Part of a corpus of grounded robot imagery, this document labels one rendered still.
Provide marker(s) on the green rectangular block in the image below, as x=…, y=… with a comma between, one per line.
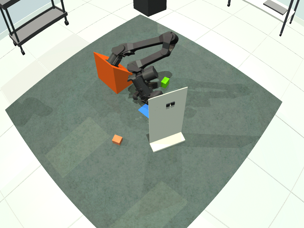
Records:
x=164, y=82

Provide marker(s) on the blue flat square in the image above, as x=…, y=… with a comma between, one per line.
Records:
x=144, y=110

